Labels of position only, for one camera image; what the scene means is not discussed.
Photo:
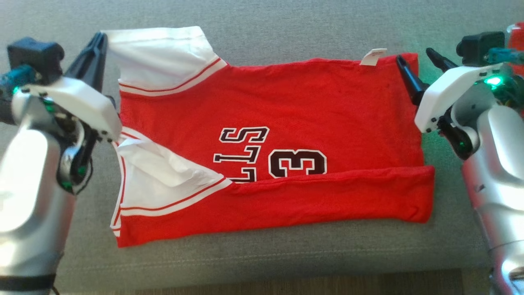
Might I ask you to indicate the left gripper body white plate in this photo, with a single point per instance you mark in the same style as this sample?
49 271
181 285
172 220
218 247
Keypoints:
82 104

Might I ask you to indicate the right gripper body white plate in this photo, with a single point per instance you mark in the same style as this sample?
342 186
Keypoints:
446 90

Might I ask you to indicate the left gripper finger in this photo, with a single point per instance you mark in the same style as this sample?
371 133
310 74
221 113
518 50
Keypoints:
88 65

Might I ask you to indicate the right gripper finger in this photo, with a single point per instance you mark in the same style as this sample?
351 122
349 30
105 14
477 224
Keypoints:
415 86
444 62

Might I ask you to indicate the red shorts white stripe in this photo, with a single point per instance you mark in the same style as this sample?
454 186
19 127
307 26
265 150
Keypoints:
518 39

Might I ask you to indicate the red basketball jersey white sleeves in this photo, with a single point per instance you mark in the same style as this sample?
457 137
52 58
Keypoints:
307 102

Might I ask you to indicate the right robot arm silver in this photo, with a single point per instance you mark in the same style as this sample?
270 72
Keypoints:
499 164

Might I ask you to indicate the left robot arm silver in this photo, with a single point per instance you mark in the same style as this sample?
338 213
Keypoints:
28 196

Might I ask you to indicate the large grey sofa seat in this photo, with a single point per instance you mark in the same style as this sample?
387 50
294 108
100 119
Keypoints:
262 16

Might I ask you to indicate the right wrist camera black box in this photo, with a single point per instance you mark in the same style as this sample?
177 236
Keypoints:
479 47

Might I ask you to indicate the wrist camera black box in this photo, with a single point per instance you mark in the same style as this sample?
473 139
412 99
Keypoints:
479 47
37 55

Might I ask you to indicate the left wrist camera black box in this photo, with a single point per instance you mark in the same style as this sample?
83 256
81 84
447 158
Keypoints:
37 55

